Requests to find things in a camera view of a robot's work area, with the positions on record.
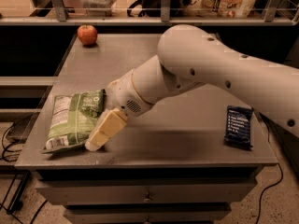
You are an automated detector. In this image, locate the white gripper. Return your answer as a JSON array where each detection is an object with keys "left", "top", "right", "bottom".
[{"left": 85, "top": 70, "right": 152, "bottom": 151}]

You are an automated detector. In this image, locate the green jalapeno chip bag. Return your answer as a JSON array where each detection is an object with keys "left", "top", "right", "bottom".
[{"left": 42, "top": 90, "right": 105, "bottom": 154}]

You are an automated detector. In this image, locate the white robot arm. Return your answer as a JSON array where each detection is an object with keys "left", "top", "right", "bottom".
[{"left": 85, "top": 24, "right": 299, "bottom": 151}]

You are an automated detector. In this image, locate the red apple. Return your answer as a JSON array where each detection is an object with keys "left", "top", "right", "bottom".
[{"left": 77, "top": 25, "right": 97, "bottom": 46}]

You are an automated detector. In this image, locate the black bag on shelf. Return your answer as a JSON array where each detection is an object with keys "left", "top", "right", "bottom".
[{"left": 126, "top": 0, "right": 194, "bottom": 17}]

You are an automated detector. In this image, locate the grey drawer cabinet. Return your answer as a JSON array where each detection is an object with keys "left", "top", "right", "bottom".
[{"left": 17, "top": 34, "right": 277, "bottom": 224}]

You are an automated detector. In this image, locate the upper drawer knob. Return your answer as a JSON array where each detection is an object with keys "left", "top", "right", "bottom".
[{"left": 143, "top": 191, "right": 152, "bottom": 203}]

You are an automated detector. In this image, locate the clear plastic container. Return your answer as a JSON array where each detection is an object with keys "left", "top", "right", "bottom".
[{"left": 80, "top": 0, "right": 116, "bottom": 17}]

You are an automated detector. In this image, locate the dark blue snack bar wrapper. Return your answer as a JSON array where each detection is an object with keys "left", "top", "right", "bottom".
[{"left": 224, "top": 105, "right": 253, "bottom": 148}]

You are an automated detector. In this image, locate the metal shelf rail frame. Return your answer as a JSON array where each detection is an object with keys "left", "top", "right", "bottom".
[{"left": 0, "top": 0, "right": 299, "bottom": 26}]

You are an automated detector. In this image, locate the black cables left floor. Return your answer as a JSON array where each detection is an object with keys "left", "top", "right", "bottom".
[{"left": 0, "top": 114, "right": 48, "bottom": 224}]

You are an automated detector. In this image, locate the black floor cable right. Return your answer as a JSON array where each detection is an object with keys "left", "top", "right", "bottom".
[{"left": 254, "top": 121, "right": 284, "bottom": 224}]

